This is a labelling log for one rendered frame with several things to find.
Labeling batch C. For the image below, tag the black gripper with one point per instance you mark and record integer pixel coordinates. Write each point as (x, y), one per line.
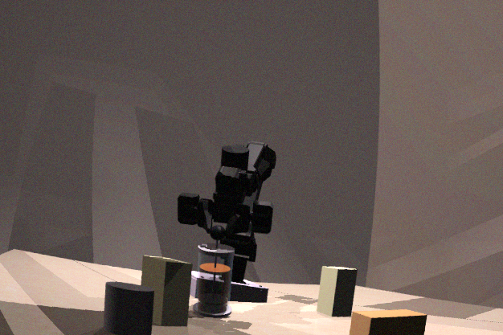
(225, 209)

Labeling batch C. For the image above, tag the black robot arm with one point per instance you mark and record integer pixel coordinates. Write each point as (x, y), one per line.
(242, 173)

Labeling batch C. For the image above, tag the orange rectangular block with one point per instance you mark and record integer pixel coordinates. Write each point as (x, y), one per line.
(389, 322)

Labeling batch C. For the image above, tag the glass french press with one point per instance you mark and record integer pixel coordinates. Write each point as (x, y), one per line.
(215, 262)

